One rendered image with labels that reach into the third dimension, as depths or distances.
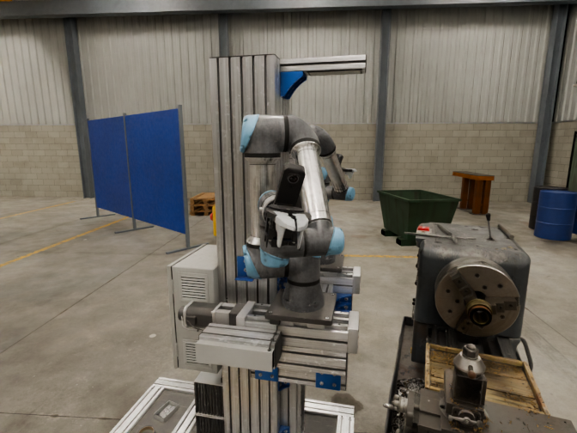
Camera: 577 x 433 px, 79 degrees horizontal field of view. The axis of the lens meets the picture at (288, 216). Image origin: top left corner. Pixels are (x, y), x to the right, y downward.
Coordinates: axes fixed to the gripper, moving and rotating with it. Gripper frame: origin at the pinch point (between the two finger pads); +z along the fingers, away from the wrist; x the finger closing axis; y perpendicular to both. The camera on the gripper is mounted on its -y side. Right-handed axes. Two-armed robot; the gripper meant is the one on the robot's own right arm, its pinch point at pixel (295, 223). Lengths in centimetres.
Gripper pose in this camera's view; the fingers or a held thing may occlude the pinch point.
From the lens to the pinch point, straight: 60.2
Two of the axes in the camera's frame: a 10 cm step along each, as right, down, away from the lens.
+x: -9.8, -1.0, -1.8
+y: -1.4, 9.7, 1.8
